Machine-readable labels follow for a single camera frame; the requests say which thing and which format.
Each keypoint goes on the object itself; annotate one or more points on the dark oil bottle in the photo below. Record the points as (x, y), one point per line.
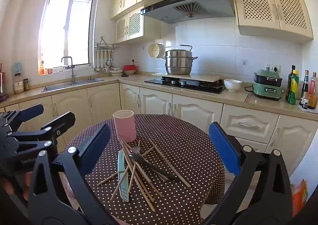
(290, 83)

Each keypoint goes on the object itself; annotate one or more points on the pink utensil cup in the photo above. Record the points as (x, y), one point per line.
(124, 128)

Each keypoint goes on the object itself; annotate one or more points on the steel steamer pot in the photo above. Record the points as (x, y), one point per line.
(178, 63)

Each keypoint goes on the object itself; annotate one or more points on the teal sheathed knife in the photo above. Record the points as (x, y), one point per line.
(123, 190)

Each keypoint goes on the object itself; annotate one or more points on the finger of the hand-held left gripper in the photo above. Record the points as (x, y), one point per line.
(63, 120)
(31, 113)

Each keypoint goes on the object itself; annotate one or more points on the steel sink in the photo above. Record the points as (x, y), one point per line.
(74, 83)

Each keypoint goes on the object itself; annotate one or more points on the brown polka dot tablecloth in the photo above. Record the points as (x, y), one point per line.
(174, 138)

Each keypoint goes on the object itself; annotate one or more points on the black range hood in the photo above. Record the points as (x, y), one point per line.
(198, 1)

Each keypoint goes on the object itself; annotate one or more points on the white dishes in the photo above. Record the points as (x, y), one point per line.
(116, 72)

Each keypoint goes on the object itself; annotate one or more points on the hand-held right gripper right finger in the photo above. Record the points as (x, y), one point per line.
(223, 148)

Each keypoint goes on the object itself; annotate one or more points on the orange packet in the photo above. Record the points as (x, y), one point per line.
(299, 197)

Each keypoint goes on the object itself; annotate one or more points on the dark sauce bottle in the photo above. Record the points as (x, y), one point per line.
(304, 88)

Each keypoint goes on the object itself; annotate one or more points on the white wall socket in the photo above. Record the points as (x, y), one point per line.
(272, 68)

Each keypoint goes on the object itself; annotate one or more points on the white wall colander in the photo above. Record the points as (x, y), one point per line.
(154, 51)

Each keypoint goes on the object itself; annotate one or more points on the green electric cooker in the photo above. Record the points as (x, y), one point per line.
(267, 88)

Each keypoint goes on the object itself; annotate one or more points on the kitchen window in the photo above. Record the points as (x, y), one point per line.
(62, 28)

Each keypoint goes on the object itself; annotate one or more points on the small lattice door cabinet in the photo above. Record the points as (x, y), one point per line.
(129, 26)

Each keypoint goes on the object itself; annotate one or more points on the orange bottle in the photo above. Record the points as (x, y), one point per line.
(42, 68)

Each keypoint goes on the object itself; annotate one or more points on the black gas stove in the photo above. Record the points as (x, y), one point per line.
(159, 82)

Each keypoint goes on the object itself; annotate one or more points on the large lattice door cabinet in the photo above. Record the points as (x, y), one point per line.
(270, 8)

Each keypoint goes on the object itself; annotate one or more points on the glass sauce jar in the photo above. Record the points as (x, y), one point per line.
(18, 85)

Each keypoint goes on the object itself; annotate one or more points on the wall utensil rack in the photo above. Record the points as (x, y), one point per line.
(106, 46)

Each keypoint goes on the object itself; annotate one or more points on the red bowl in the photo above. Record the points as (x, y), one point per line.
(130, 67)

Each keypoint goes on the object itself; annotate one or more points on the white bowl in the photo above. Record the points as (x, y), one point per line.
(232, 85)

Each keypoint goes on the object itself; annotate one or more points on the silver spoon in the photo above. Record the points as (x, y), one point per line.
(136, 150)

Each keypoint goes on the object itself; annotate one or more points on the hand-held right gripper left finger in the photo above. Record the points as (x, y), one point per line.
(95, 150)

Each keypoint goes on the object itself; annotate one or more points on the steel faucet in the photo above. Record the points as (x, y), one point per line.
(72, 70)

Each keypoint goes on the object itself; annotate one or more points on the pile of wooden chopsticks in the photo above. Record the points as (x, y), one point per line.
(169, 162)

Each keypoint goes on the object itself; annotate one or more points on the small spice jar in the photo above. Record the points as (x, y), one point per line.
(26, 85)

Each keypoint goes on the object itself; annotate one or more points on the row of hanging ladles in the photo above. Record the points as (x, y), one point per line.
(104, 63)

